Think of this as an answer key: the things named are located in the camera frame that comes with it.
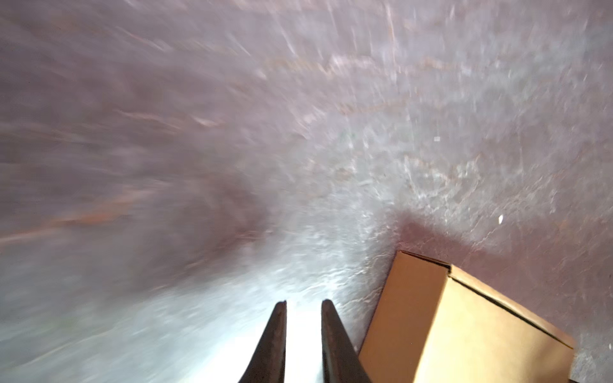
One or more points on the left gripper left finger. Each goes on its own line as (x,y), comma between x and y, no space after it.
(268,360)

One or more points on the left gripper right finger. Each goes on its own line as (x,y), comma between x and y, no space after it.
(340,363)

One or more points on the brown cardboard box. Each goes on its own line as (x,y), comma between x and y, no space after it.
(436,323)

